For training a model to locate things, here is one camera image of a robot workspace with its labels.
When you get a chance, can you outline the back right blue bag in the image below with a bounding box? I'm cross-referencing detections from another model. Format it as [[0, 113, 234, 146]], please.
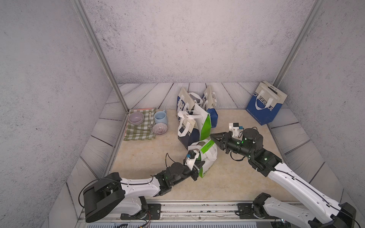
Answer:
[[201, 85, 218, 128]]

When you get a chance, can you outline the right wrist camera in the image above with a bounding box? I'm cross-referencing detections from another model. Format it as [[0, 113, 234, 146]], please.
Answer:
[[229, 123, 244, 139]]

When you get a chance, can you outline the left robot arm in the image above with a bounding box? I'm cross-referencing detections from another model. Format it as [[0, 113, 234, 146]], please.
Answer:
[[82, 161, 205, 223]]

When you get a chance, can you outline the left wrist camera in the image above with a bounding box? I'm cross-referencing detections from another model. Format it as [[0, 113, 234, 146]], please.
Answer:
[[184, 150, 200, 171]]

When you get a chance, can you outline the right aluminium frame post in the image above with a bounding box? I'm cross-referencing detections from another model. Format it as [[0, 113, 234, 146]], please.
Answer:
[[273, 0, 326, 87]]

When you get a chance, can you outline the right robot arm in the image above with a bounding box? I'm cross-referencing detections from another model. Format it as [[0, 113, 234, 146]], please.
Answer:
[[210, 128, 358, 228]]

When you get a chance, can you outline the back left blue bag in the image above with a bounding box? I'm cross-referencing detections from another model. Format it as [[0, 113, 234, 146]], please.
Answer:
[[176, 87, 202, 113]]

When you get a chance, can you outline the navy beige bag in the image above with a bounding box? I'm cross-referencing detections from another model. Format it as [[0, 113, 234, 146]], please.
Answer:
[[177, 118, 200, 149]]

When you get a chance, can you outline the green white bag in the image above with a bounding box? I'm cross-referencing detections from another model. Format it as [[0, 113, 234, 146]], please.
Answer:
[[188, 138, 218, 178], [177, 104, 212, 141]]

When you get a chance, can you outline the aluminium frame post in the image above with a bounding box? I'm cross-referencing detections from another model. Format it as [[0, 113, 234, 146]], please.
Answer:
[[273, 0, 326, 87], [71, 0, 129, 112]]

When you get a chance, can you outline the purple bowl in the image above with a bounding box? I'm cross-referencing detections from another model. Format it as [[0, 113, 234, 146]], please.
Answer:
[[128, 112, 144, 126]]

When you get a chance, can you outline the pink patterned bowl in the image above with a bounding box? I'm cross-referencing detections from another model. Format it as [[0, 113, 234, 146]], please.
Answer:
[[152, 123, 168, 136]]

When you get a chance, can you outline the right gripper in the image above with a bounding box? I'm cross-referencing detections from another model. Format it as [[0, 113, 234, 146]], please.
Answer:
[[210, 131, 254, 161]]

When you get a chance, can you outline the left aluminium frame post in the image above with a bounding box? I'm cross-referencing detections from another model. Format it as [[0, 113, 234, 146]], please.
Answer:
[[71, 0, 129, 112]]

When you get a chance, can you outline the blue beige takeout bag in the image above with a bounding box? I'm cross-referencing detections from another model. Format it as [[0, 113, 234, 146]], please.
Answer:
[[246, 81, 287, 125]]

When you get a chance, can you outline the blue mug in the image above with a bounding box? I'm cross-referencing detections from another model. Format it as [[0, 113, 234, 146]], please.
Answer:
[[154, 110, 168, 125]]

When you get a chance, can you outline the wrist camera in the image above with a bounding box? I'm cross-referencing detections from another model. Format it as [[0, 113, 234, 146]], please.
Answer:
[[229, 123, 244, 139], [184, 150, 200, 171]]

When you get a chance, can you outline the green checkered cloth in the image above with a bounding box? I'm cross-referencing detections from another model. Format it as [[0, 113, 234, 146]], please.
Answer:
[[124, 108, 156, 141]]

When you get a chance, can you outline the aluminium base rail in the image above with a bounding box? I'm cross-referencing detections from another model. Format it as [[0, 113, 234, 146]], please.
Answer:
[[77, 199, 315, 228]]

